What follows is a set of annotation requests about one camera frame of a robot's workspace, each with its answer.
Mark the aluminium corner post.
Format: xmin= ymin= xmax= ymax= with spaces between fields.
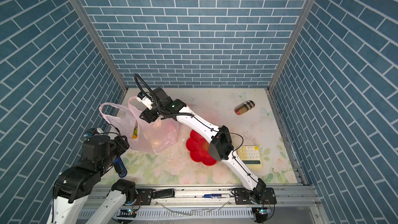
xmin=268 ymin=0 xmax=315 ymax=92
xmin=68 ymin=0 xmax=128 ymax=93

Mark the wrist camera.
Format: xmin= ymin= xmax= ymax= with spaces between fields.
xmin=84 ymin=127 xmax=104 ymax=139
xmin=137 ymin=92 xmax=153 ymax=110

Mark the red flower-shaped bowl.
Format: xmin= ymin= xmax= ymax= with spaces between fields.
xmin=186 ymin=130 xmax=217 ymax=167

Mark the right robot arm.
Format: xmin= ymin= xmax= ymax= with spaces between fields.
xmin=137 ymin=86 xmax=276 ymax=205

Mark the pink plastic bag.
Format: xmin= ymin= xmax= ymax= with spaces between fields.
xmin=99 ymin=97 xmax=179 ymax=154

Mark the aluminium front rail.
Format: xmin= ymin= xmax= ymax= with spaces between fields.
xmin=86 ymin=185 xmax=328 ymax=224

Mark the blue pen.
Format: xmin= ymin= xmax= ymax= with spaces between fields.
xmin=203 ymin=194 xmax=222 ymax=199

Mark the plaid glasses case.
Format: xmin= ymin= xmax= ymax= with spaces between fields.
xmin=234 ymin=100 xmax=255 ymax=115

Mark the blue stapler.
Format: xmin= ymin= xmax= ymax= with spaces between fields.
xmin=114 ymin=157 xmax=127 ymax=178

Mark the aluminium right corner post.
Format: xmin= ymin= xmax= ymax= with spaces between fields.
xmin=268 ymin=0 xmax=315 ymax=92

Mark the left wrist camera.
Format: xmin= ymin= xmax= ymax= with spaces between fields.
xmin=84 ymin=127 xmax=104 ymax=139

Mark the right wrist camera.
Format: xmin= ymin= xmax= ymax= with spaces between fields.
xmin=137 ymin=92 xmax=153 ymax=110

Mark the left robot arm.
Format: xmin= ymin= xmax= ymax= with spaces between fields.
xmin=47 ymin=133 xmax=141 ymax=224

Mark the yellow calculator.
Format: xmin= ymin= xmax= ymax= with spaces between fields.
xmin=237 ymin=145 xmax=263 ymax=171

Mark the aluminium left corner post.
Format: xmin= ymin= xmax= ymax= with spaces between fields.
xmin=68 ymin=0 xmax=128 ymax=93

